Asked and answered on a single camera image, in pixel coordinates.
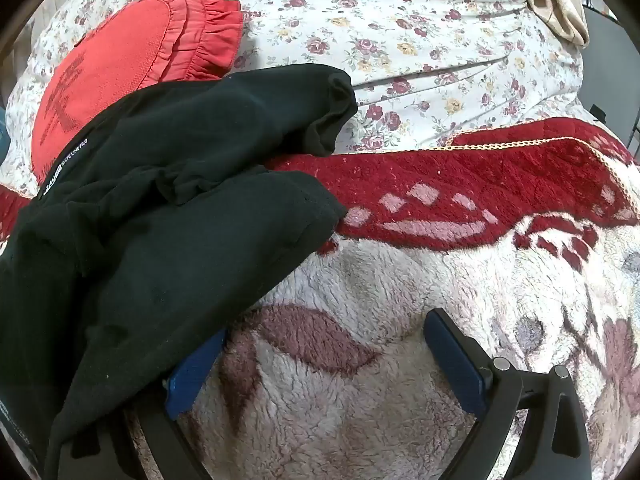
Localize red round frilled cushion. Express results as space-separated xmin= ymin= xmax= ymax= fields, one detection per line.
xmin=31 ymin=0 xmax=244 ymax=188

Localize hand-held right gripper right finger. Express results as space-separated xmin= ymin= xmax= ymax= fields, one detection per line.
xmin=424 ymin=308 xmax=593 ymax=480

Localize floral bedsheet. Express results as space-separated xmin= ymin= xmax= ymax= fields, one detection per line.
xmin=0 ymin=0 xmax=588 ymax=201

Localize black pants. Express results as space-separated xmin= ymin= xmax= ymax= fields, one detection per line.
xmin=0 ymin=65 xmax=359 ymax=480

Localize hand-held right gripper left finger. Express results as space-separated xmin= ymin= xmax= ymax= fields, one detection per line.
xmin=60 ymin=329 xmax=228 ymax=480

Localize beige curtain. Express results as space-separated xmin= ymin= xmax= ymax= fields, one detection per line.
xmin=502 ymin=0 xmax=592 ymax=47

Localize red and white fleece blanket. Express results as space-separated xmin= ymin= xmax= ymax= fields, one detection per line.
xmin=0 ymin=117 xmax=640 ymax=480

